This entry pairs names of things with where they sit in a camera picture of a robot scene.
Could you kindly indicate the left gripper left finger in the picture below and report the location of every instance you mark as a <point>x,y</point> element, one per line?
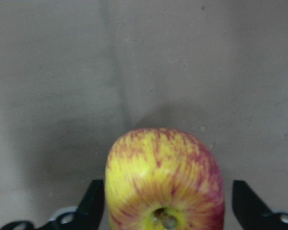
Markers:
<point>87,215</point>

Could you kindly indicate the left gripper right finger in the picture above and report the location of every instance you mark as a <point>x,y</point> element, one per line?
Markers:
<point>252,213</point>

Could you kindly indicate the red yellow apple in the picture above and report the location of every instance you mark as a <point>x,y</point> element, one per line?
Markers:
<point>155,172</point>

